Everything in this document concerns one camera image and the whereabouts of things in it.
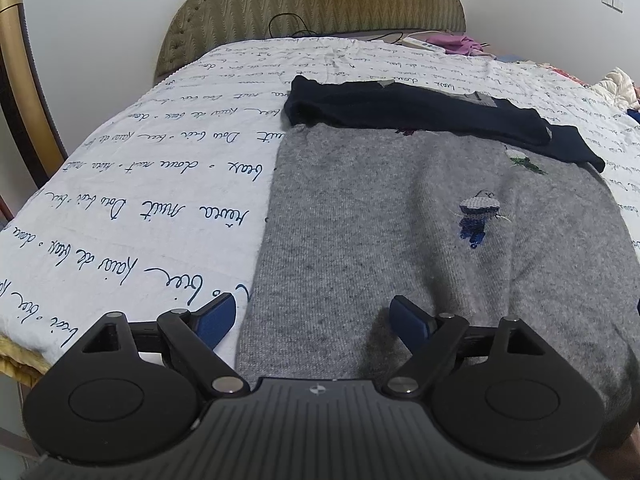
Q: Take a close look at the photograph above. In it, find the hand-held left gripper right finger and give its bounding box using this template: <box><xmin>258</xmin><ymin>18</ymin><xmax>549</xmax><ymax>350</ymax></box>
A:
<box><xmin>382</xmin><ymin>295</ymin><xmax>551</xmax><ymax>400</ymax></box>

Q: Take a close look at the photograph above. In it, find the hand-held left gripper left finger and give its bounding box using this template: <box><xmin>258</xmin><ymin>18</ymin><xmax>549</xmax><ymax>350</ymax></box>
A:
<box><xmin>80</xmin><ymin>294</ymin><xmax>251</xmax><ymax>400</ymax></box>

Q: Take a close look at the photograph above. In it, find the grey sweater with navy sleeves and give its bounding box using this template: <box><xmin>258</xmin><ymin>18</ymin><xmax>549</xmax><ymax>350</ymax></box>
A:
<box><xmin>235</xmin><ymin>75</ymin><xmax>640</xmax><ymax>441</ymax></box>

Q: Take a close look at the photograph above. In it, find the white quilt with script print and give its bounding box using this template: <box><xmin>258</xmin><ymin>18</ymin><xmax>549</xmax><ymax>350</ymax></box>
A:
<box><xmin>0</xmin><ymin>37</ymin><xmax>640</xmax><ymax>366</ymax></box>

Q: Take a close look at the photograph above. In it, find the yellow bed sheet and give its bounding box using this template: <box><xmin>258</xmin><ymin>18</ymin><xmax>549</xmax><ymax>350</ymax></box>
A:
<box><xmin>0</xmin><ymin>335</ymin><xmax>52</xmax><ymax>389</ymax></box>

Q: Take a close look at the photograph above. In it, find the white power strip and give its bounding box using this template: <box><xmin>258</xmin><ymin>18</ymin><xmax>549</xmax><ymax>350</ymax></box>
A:
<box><xmin>402</xmin><ymin>35</ymin><xmax>447</xmax><ymax>54</ymax></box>

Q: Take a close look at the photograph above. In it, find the purple cloth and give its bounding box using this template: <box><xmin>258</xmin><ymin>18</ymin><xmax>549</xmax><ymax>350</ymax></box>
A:
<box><xmin>425</xmin><ymin>32</ymin><xmax>494</xmax><ymax>59</ymax></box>

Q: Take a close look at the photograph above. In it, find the cream quilted cloth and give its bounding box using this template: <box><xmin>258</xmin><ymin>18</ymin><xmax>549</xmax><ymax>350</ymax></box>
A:
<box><xmin>597</xmin><ymin>66</ymin><xmax>639</xmax><ymax>109</ymax></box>

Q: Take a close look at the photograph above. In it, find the olive upholstered headboard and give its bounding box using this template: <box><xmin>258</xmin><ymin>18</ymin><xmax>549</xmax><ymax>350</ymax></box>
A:
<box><xmin>152</xmin><ymin>0</ymin><xmax>467</xmax><ymax>86</ymax></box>

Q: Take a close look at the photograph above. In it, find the black cable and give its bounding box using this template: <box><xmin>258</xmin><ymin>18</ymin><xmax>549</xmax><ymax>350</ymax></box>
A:
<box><xmin>267</xmin><ymin>12</ymin><xmax>319</xmax><ymax>39</ymax></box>

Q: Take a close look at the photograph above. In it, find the gold and brown wooden frame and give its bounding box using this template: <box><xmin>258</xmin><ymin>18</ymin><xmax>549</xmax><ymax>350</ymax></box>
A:
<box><xmin>0</xmin><ymin>0</ymin><xmax>69</xmax><ymax>222</ymax></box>

